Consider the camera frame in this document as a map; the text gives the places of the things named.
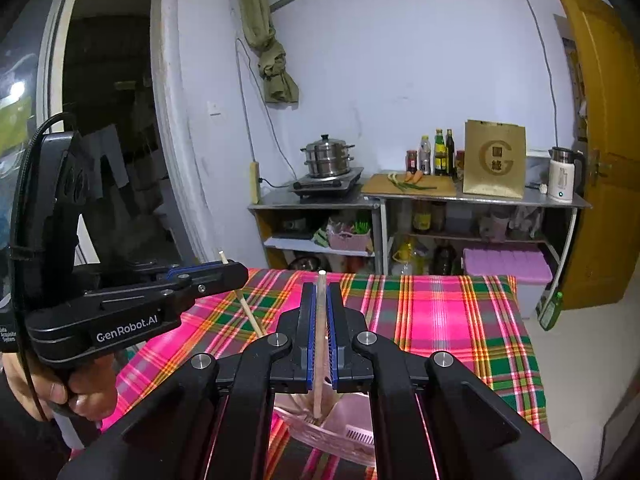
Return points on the dark glass bottle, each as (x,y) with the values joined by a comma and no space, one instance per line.
(450,154)

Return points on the yellow oil bottle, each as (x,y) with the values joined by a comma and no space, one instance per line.
(405,258)

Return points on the white door frame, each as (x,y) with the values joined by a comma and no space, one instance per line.
(175,135)

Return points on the orange carrot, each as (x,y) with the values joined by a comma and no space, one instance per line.
(413,176)

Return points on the steel kitchen table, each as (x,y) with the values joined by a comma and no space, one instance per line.
(320,204)

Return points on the beige power strip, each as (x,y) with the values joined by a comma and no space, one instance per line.
(254,182)

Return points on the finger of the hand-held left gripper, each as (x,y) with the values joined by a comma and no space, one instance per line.
(220,277)
(195,270)

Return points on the person's left hand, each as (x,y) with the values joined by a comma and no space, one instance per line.
(50,391)

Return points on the small brown jar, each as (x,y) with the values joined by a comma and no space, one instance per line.
(460,166)

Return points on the glass sliding door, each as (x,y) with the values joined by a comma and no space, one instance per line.
(30,60)

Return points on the green onion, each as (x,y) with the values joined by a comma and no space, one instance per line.
(402,183)

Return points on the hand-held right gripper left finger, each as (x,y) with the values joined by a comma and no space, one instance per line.
(311,340)

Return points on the small pink woven basket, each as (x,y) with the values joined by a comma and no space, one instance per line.
(350,241)

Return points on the steel steamer pot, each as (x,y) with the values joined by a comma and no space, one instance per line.
(327,157)

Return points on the white wall switch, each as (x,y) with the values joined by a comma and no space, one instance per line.
(215,107)

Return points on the black induction cooker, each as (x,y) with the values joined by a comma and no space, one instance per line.
(327,186)

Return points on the purple lidded storage box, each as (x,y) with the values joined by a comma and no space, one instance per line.
(507,265)

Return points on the clear bottle yellow cap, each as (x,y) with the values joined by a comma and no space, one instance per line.
(425,156)

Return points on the white electric kettle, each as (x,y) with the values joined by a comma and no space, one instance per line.
(562,176)

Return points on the steel bowl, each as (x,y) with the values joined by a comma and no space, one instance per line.
(302,263)

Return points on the red label jar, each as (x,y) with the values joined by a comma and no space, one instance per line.
(411,161)

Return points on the yellow wooden door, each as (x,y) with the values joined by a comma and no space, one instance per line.
(595,135)

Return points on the metal kitchen shelf unit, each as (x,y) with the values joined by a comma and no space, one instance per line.
(500,201)

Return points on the green hanging cloth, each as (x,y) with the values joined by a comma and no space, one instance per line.
(272,60)

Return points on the hanging clothes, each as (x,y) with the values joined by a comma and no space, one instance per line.
(107,160)

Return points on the pink green plaid tablecloth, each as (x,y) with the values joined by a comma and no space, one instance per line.
(450,335)

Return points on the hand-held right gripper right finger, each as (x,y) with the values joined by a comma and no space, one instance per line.
(334,340)

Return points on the white box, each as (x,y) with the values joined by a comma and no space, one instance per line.
(536,165)

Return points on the pink plastic utensil basket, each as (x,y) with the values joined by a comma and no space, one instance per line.
(345,440)

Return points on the amber jar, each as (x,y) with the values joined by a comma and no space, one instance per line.
(422,218)

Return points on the wooden cutting board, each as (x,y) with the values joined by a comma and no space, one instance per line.
(425,189)

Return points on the pale wooden chopstick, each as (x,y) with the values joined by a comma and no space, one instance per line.
(319,340)
(251,316)

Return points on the gold paper bag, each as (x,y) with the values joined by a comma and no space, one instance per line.
(495,157)

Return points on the paper wall calendar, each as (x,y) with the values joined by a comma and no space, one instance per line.
(570,75)

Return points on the green white bottle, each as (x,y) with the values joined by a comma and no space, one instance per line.
(550,311)

